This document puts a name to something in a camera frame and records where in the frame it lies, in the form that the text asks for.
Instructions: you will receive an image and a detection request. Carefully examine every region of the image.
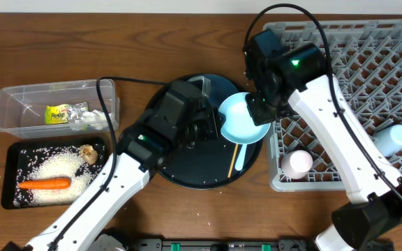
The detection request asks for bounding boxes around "light blue bowl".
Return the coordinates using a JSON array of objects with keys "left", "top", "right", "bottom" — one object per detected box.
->
[{"left": 218, "top": 92, "right": 270, "bottom": 144}]

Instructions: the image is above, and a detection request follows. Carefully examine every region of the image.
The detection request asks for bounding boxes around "pink cup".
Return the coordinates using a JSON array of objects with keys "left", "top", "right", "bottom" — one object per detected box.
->
[{"left": 281, "top": 150, "right": 313, "bottom": 179}]

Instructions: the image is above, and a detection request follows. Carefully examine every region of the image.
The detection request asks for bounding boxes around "white tissue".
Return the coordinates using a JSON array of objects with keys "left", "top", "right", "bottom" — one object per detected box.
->
[{"left": 69, "top": 109, "right": 107, "bottom": 130}]

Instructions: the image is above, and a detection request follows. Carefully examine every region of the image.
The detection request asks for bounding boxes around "brown patterned cookie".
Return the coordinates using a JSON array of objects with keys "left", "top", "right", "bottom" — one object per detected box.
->
[{"left": 78, "top": 144, "right": 98, "bottom": 165}]

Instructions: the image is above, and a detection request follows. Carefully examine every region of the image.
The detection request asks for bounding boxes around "light blue cup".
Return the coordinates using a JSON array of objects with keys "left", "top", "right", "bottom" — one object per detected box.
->
[{"left": 373, "top": 125, "right": 402, "bottom": 157}]

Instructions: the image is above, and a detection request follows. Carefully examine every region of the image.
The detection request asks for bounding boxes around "yellow foil snack wrapper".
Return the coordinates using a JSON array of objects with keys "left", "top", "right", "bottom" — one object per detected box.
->
[{"left": 44, "top": 102, "right": 89, "bottom": 125}]

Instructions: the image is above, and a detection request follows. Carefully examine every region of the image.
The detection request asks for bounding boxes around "orange carrot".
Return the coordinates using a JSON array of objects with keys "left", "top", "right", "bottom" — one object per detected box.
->
[{"left": 18, "top": 178, "right": 71, "bottom": 190}]

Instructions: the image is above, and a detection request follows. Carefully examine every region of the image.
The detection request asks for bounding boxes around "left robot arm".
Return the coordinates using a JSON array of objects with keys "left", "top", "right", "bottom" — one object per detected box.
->
[{"left": 23, "top": 77, "right": 220, "bottom": 251}]

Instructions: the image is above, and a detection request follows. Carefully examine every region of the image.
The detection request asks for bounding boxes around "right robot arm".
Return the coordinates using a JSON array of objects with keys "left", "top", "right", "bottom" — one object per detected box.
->
[{"left": 244, "top": 29, "right": 402, "bottom": 250}]

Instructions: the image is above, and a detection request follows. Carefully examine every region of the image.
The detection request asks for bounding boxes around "grey plastic dishwasher rack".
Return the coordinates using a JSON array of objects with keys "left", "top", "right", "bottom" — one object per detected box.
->
[{"left": 265, "top": 20, "right": 402, "bottom": 192}]

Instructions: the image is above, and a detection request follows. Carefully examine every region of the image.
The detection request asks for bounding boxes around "dark blue plate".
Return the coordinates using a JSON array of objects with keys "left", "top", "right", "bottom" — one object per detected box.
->
[{"left": 186, "top": 73, "right": 246, "bottom": 112}]

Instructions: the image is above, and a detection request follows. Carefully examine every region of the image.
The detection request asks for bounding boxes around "round black serving tray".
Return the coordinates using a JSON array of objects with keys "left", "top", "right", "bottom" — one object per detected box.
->
[{"left": 147, "top": 73, "right": 263, "bottom": 190}]

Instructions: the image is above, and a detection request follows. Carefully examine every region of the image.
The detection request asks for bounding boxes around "wooden chopstick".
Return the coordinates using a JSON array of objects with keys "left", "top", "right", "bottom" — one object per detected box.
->
[{"left": 228, "top": 144, "right": 239, "bottom": 178}]

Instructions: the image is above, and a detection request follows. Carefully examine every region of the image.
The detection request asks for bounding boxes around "white plastic knife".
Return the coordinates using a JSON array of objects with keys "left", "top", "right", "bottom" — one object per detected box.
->
[{"left": 234, "top": 144, "right": 247, "bottom": 172}]

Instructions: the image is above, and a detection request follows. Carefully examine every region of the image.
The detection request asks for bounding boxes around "pile of white rice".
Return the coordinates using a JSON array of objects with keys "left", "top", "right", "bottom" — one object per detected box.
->
[{"left": 17, "top": 146, "right": 97, "bottom": 207}]

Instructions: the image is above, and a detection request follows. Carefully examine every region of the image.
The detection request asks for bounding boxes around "black rectangular tray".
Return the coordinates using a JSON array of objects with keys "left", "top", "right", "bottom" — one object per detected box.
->
[{"left": 1, "top": 137, "right": 107, "bottom": 210}]

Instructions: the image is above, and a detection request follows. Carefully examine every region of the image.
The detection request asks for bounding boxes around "clear plastic bin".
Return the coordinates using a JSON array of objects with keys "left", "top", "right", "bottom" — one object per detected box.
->
[{"left": 0, "top": 79, "right": 109, "bottom": 139}]

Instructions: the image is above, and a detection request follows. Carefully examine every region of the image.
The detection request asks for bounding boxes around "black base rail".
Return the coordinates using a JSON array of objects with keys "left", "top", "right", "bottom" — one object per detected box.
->
[{"left": 92, "top": 229, "right": 396, "bottom": 251}]

